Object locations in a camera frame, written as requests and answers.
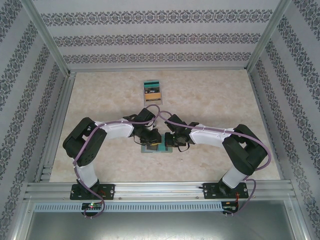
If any green card holder wallet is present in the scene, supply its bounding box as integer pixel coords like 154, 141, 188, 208
140, 133, 174, 154

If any green and tan card packet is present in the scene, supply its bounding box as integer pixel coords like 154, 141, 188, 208
141, 79, 164, 106

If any orange card with black stripe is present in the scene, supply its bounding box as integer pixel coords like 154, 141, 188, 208
145, 93, 161, 104

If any aluminium cross beam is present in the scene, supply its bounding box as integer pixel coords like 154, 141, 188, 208
67, 65, 251, 74

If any grey metal sheet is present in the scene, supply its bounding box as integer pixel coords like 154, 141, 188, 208
23, 211, 307, 240

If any small controller circuit board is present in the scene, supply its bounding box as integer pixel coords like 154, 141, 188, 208
81, 202, 104, 211
221, 200, 240, 213

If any purple cable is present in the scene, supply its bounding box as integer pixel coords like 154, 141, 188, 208
72, 104, 161, 220
159, 110, 273, 217

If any long aluminium mounting rail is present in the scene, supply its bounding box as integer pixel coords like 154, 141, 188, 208
26, 181, 294, 201

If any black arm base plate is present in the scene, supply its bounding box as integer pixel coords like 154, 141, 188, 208
69, 183, 116, 201
202, 182, 250, 200

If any white slotted cable duct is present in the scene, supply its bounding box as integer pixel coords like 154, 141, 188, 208
33, 201, 223, 213

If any aluminium side rail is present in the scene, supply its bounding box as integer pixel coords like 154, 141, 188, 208
36, 72, 77, 185

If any aluminium frame post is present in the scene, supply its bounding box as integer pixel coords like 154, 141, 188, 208
246, 0, 293, 73
19, 0, 73, 77

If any aluminium frame bar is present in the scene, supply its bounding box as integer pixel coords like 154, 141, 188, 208
289, 197, 313, 240
9, 197, 35, 240

